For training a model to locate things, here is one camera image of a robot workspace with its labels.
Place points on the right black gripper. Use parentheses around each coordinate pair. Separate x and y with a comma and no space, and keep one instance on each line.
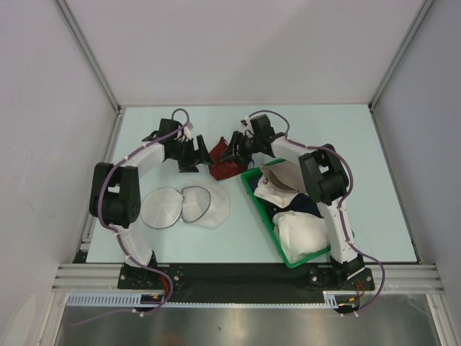
(240,158)

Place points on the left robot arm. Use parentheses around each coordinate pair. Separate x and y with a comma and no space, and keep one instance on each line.
(115,198)

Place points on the dark red bra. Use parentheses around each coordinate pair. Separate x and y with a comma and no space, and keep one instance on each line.
(222,170)

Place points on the beige bra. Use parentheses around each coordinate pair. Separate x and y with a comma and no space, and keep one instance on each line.
(285,176)

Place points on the aluminium frame post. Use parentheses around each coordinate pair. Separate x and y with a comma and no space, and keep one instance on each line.
(84,47)
(405,44)

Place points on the right aluminium frame post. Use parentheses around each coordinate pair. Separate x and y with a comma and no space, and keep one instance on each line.
(405,44)

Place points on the white bra in basket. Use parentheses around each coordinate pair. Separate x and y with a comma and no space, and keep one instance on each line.
(300,234)

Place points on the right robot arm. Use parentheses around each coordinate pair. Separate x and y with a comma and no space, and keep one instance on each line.
(326,176)

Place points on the green plastic basket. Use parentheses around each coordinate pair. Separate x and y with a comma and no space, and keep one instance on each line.
(267,211)

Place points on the white mesh laundry bag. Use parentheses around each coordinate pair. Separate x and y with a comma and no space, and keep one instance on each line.
(205,205)

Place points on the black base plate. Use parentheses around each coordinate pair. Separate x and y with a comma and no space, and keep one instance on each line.
(244,283)

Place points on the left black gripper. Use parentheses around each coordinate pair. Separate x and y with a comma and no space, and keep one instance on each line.
(196,157)

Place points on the left aluminium frame post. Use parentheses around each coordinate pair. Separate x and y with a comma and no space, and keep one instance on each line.
(84,47)

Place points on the light blue cable duct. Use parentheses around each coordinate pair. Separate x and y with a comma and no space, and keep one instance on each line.
(124,300)

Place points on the navy blue garment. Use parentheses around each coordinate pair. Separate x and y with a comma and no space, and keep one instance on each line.
(302,203)

